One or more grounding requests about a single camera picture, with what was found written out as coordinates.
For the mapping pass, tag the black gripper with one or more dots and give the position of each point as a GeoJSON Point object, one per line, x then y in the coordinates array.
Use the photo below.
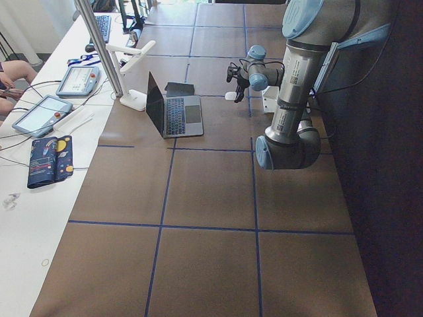
{"type": "Point", "coordinates": [241, 82]}

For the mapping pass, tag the white computer mouse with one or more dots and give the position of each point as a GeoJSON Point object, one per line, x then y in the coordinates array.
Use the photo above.
{"type": "Point", "coordinates": [232, 96]}

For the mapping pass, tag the black mouse pad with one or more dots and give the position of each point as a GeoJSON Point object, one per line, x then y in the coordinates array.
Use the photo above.
{"type": "Point", "coordinates": [174, 89]}

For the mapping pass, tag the grey laptop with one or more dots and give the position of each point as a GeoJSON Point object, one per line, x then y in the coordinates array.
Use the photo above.
{"type": "Point", "coordinates": [179, 116]}

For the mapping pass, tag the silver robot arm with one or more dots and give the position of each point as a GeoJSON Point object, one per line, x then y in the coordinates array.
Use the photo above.
{"type": "Point", "coordinates": [310, 28]}

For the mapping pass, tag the black keyboard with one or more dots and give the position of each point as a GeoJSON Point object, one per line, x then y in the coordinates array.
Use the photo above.
{"type": "Point", "coordinates": [104, 26]}

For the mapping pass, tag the far teach pendant tablet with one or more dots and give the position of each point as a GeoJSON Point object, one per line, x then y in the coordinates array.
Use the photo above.
{"type": "Point", "coordinates": [78, 81]}

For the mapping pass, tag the teach pendant tablet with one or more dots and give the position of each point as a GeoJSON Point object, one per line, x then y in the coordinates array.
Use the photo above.
{"type": "Point", "coordinates": [41, 118]}
{"type": "Point", "coordinates": [78, 81]}

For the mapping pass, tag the space pattern pencil case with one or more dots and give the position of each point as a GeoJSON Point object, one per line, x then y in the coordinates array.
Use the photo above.
{"type": "Point", "coordinates": [51, 161]}

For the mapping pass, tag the near teach pendant tablet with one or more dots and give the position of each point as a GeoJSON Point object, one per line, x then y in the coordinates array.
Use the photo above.
{"type": "Point", "coordinates": [41, 118]}

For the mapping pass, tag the white pillar mount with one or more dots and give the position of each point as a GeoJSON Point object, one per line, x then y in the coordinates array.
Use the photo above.
{"type": "Point", "coordinates": [271, 99]}

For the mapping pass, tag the aluminium frame post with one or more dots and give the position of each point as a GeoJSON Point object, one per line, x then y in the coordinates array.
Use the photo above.
{"type": "Point", "coordinates": [88, 16]}

